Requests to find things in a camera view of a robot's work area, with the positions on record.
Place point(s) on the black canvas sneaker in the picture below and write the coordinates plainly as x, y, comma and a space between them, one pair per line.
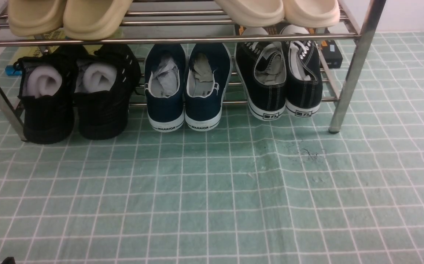
262, 69
304, 77

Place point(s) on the silver metal shoe rack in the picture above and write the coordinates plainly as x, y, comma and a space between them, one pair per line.
341, 97

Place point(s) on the navy canvas shoe right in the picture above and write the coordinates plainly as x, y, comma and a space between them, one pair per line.
208, 75

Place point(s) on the navy canvas shoe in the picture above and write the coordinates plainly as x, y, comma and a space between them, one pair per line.
208, 75
164, 75

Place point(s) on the green checked floor mat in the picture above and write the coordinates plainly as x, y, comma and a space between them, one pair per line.
248, 192

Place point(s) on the navy canvas shoe left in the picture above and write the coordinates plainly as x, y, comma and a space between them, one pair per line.
164, 75

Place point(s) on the black knit sneaker right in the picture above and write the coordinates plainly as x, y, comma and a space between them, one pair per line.
104, 84

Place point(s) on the black knit sneaker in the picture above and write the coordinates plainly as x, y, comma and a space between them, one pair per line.
104, 84
45, 92

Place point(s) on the cream slipper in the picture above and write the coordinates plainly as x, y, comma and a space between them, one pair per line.
312, 13
253, 13

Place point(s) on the black printed box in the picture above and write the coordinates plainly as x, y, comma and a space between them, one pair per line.
329, 49

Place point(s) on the cream slipper far right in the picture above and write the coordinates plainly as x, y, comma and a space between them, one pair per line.
312, 13

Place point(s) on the beige slipper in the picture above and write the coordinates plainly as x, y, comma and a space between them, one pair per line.
35, 17
93, 19

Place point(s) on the black knit sneaker left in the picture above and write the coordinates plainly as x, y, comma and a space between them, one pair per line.
45, 92

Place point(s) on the blue plastic object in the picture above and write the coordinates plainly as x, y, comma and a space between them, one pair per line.
11, 71

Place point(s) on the beige slipper far left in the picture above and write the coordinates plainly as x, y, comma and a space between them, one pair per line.
35, 17

